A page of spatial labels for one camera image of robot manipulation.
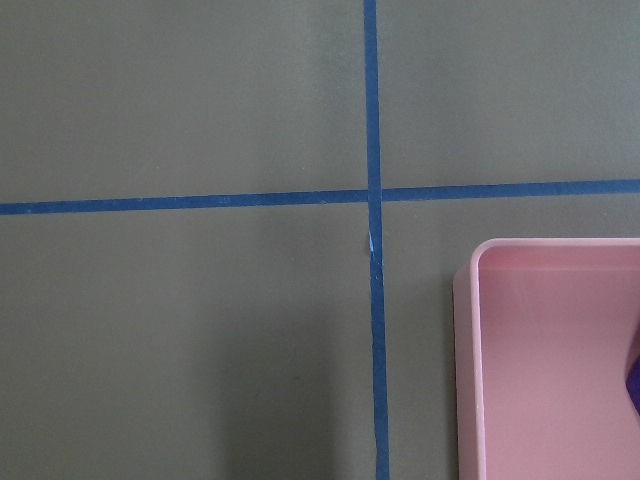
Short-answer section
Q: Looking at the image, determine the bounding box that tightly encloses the purple cloth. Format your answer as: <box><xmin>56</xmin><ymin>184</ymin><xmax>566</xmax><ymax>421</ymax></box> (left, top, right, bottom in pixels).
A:
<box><xmin>625</xmin><ymin>327</ymin><xmax>640</xmax><ymax>413</ymax></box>

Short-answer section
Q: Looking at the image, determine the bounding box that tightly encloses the pink plastic bin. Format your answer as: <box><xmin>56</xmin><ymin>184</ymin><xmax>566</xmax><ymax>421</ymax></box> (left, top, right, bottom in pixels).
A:
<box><xmin>453</xmin><ymin>238</ymin><xmax>639</xmax><ymax>479</ymax></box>

